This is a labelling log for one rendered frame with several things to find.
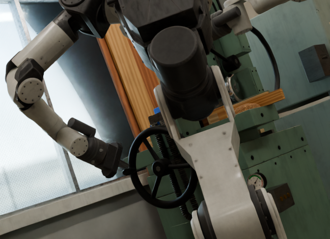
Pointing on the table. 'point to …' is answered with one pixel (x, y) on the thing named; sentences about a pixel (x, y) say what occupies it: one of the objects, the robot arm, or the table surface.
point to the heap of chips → (246, 107)
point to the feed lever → (234, 64)
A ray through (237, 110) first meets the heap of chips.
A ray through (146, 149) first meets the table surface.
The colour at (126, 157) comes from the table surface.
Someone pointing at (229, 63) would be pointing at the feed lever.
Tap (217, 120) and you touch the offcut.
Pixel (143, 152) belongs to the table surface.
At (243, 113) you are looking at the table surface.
